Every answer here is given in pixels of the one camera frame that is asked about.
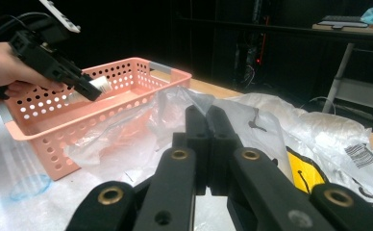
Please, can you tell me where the dark equipment with red light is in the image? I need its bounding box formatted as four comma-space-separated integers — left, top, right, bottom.
234, 0, 270, 90

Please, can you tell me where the white-legged desk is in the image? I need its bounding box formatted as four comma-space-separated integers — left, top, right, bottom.
312, 22, 373, 114

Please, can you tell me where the pink perforated plastic basket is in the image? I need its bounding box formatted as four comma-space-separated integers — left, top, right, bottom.
0, 57, 192, 182

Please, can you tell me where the white board table cover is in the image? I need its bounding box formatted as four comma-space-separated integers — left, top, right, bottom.
0, 112, 157, 231

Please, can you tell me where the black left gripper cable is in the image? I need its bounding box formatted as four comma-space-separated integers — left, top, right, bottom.
0, 12, 49, 42

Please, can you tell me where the clear printed plastic bag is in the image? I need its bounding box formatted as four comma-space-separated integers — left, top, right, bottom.
63, 86, 373, 222

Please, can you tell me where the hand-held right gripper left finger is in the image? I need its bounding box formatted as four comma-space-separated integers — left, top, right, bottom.
172, 104, 212, 196

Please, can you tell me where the dark keyboard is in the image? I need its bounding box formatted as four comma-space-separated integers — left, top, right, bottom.
316, 14, 370, 31

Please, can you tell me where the small white silver tube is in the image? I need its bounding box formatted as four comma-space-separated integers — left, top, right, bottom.
66, 75, 113, 105

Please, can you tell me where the clear bluish plastic piece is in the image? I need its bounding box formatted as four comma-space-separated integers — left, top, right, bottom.
10, 173, 53, 202

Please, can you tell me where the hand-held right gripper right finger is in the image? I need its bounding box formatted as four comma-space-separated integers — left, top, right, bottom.
206, 105, 245, 196

